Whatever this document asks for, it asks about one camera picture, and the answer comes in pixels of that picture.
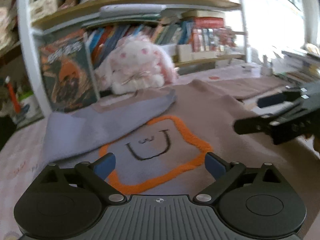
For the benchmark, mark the Harry Potter book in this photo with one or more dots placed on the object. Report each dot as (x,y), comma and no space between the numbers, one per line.
(67,73)

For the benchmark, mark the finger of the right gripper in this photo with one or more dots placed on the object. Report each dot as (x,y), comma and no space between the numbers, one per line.
(292,96)
(256,124)

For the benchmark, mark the pink checkered desk mat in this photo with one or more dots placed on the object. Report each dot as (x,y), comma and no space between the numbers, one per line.
(20,156)

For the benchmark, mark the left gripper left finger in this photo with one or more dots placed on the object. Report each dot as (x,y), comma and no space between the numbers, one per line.
(93,175)

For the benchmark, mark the white wooden bookshelf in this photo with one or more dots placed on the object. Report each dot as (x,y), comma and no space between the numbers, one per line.
(34,34)

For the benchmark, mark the pink bunny plush toy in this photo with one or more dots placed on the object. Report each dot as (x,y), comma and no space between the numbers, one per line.
(136,63)

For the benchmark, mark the white pearl handle purse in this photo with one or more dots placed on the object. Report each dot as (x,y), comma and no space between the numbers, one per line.
(42,8)

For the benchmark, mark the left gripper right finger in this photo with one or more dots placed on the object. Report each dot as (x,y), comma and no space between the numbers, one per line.
(225,174)

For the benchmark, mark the white pen holder cup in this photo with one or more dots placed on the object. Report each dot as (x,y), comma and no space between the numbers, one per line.
(29,104)

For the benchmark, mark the white tablet on shelf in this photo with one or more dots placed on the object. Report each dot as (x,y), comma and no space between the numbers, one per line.
(130,9)

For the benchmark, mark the red tassel charm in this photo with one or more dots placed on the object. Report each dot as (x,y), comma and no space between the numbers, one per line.
(12,95)

